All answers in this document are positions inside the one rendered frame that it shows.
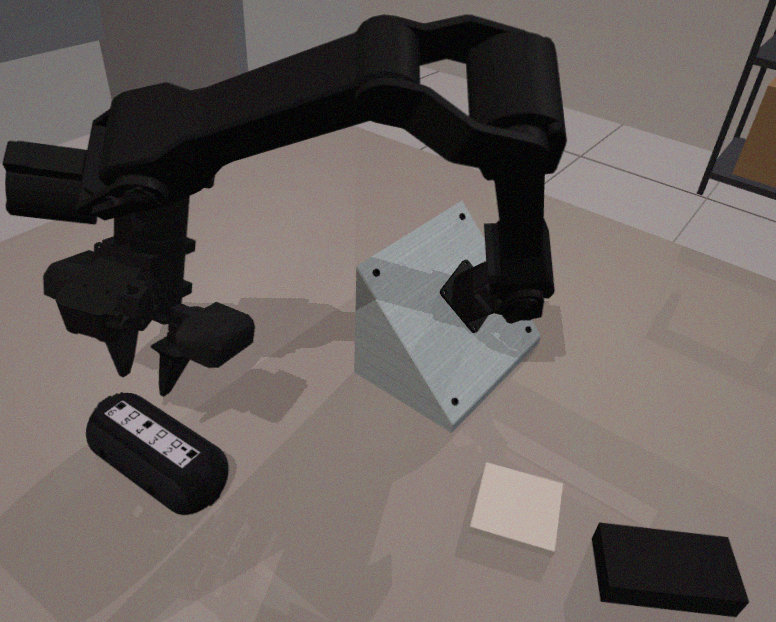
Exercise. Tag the dark grey rocker switch panel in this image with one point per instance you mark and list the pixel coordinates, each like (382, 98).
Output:
(171, 462)

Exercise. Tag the beige flat box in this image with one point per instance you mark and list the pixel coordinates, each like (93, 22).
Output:
(518, 509)

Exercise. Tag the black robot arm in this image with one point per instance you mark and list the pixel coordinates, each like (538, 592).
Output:
(158, 145)

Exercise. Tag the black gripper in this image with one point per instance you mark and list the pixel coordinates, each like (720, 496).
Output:
(208, 336)

